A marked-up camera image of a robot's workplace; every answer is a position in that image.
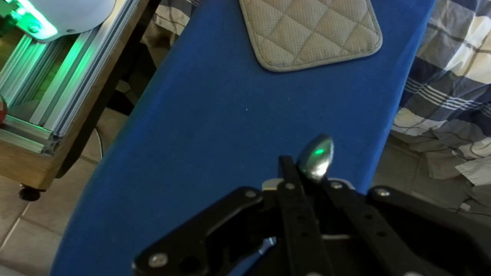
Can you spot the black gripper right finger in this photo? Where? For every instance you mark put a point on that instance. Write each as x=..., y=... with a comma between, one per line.
x=389, y=231

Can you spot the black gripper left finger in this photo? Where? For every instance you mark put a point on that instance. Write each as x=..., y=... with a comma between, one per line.
x=301, y=231

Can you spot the silver spoon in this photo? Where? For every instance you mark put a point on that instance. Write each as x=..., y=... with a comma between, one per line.
x=317, y=156

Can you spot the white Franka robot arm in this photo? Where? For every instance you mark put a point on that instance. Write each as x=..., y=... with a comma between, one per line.
x=77, y=16

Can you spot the blue ironing board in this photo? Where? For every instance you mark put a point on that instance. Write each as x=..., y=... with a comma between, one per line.
x=220, y=133

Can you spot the grey quilted pot holder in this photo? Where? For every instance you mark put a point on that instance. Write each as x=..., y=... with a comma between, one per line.
x=312, y=33

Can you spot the aluminium frame robot table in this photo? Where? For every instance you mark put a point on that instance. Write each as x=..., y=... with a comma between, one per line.
x=56, y=93

